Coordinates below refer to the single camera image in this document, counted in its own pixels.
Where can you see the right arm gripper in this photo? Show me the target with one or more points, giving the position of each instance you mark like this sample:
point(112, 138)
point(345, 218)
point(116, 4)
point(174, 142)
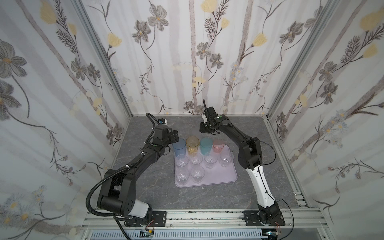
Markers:
point(204, 127)

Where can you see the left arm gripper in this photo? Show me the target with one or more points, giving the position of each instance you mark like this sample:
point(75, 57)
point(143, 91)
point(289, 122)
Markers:
point(173, 136)

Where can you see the blue plastic cup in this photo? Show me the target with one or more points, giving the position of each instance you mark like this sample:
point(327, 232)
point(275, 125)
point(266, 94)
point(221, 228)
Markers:
point(179, 147)

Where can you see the teal dimpled plastic cup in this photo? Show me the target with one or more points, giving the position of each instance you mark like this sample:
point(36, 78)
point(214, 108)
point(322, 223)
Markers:
point(206, 145)

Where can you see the pink plastic cup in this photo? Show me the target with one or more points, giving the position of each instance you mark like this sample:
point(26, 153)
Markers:
point(218, 146)

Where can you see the yellow plastic cup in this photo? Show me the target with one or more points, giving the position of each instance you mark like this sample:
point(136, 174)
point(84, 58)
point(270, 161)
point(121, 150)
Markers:
point(193, 144)

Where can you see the clear faceted tumbler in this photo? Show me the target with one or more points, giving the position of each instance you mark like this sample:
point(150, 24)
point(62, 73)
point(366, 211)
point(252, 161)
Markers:
point(181, 161)
point(196, 158)
point(210, 160)
point(226, 158)

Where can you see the clear tall glass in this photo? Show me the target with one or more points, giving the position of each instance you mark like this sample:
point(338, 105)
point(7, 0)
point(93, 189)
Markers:
point(182, 176)

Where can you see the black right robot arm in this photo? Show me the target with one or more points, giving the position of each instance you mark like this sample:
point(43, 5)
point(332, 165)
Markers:
point(250, 157)

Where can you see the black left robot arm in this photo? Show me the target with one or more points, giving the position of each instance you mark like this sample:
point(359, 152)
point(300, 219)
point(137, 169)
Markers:
point(118, 188)

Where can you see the lilac plastic tray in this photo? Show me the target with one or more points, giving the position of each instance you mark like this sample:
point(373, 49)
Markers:
point(214, 176)

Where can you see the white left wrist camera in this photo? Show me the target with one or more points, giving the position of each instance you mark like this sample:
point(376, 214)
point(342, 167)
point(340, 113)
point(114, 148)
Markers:
point(162, 121)

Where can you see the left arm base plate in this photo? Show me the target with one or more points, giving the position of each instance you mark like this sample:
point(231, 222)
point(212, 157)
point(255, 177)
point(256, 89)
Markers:
point(157, 218)

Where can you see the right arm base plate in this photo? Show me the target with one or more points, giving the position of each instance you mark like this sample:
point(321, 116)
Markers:
point(262, 218)

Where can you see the aluminium corner post left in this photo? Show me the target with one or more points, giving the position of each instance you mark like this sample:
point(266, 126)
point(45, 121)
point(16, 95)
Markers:
point(101, 53)

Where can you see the aluminium corner post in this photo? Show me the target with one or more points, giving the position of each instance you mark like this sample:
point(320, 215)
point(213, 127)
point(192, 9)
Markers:
point(325, 15)
point(101, 53)

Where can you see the white slotted cable duct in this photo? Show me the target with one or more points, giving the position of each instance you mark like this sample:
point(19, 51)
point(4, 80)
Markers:
point(207, 234)

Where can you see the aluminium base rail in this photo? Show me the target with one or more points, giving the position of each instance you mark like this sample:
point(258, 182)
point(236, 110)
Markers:
point(234, 219)

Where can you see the aluminium corner post right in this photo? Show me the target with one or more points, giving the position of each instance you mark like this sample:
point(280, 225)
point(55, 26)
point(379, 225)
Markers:
point(325, 15)

